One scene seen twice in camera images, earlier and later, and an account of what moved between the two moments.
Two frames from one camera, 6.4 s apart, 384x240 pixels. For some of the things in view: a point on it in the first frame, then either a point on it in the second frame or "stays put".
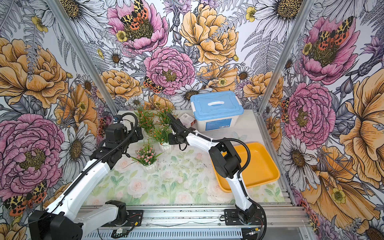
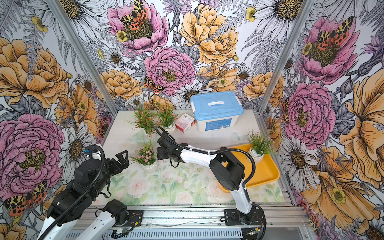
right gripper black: (171, 140) -> (159, 153)
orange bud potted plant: (159, 131) -> (260, 145)
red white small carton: (187, 120) stays put
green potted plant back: (166, 115) stays put
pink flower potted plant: (146, 157) stays put
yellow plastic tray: (262, 168) stays put
